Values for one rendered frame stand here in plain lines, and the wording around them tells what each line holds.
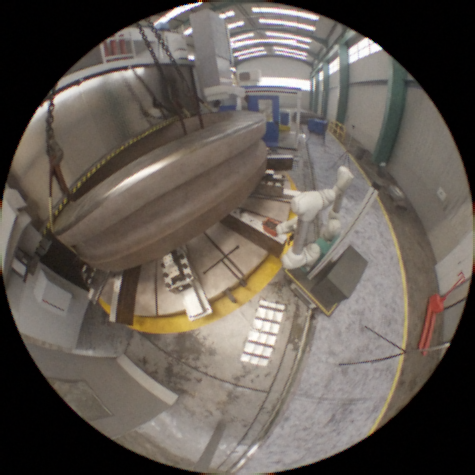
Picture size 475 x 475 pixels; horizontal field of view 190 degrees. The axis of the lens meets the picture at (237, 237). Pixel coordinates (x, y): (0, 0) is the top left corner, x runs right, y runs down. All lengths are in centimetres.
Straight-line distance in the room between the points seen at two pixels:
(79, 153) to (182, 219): 297
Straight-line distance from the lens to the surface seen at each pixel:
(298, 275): 195
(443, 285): 598
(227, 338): 211
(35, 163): 369
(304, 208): 89
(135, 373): 294
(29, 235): 276
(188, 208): 150
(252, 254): 200
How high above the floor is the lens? 208
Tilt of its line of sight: 54 degrees down
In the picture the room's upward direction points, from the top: 10 degrees counter-clockwise
